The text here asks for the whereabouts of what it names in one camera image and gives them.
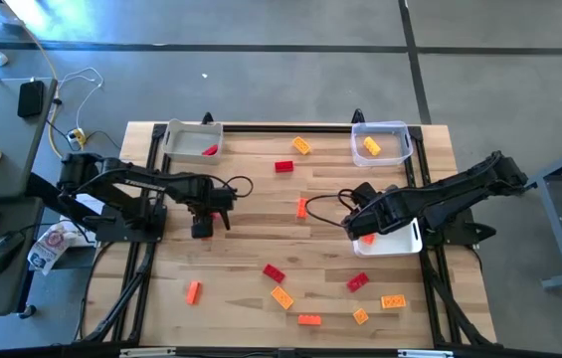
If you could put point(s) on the orange toy brick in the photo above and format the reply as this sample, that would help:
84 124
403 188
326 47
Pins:
309 319
368 240
193 292
302 208

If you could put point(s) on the grey plastic bin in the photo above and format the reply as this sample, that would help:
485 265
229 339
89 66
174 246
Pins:
186 141

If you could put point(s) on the crumpled white printed packet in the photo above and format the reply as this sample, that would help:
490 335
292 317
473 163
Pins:
51 246

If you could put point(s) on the black diagonal frame strut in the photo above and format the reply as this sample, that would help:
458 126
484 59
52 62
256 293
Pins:
464 318
116 298

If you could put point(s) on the black wide frame beam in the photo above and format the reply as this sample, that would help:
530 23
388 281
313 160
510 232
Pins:
310 354

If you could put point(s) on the silver beam bracket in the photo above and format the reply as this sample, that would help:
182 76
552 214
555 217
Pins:
148 352
425 354

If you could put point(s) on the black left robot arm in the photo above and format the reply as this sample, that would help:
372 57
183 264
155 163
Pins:
126 181

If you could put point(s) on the black desk foot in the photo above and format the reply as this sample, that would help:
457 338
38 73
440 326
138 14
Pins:
27 312

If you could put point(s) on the long yellow toy brick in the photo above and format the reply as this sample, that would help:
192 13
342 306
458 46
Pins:
282 297
372 145
393 301
301 145

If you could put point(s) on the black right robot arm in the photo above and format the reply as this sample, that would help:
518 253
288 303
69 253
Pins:
459 191

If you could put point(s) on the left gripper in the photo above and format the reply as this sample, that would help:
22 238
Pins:
211 196

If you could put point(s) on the white plastic bin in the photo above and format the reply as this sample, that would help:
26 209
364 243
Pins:
395 246

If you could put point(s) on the black frame foot bracket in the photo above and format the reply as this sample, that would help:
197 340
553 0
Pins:
207 118
357 116

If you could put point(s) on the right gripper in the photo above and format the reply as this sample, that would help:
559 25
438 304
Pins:
390 209

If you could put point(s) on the yellow power plug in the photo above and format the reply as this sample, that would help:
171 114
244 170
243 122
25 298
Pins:
78 135

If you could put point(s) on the small square yellow toy brick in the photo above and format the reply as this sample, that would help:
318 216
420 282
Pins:
360 316

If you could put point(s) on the black computer mouse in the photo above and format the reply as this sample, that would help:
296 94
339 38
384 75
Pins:
3 251

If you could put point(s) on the black aluminium frame rail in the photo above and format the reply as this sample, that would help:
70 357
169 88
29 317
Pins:
137 308
285 128
434 288

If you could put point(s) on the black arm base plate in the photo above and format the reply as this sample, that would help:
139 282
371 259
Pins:
464 233
111 230

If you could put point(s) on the clear plastic bin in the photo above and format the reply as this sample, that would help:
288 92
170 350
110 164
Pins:
390 149

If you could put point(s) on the white paper sheet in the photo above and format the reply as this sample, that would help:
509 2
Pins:
89 204

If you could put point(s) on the black box device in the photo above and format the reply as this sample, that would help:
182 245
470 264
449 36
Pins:
31 98

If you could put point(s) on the red toy brick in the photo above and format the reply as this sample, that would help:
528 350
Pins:
357 282
214 216
210 150
284 166
273 273

